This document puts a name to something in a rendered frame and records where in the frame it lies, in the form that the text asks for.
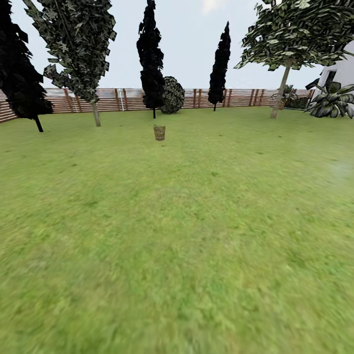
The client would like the wicker basket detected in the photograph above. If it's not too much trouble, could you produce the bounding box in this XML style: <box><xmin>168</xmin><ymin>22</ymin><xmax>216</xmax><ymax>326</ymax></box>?
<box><xmin>153</xmin><ymin>126</ymin><xmax>166</xmax><ymax>141</ymax></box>

